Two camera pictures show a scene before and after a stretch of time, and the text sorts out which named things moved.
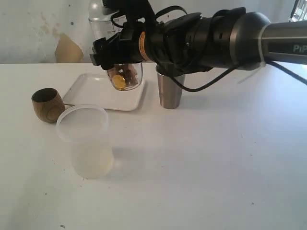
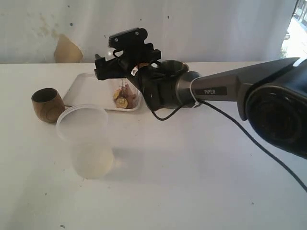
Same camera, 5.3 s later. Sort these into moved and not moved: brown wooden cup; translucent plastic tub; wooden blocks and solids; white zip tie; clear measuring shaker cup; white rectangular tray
Moved: white zip tie; clear measuring shaker cup; wooden blocks and solids
Not moved: translucent plastic tub; brown wooden cup; white rectangular tray
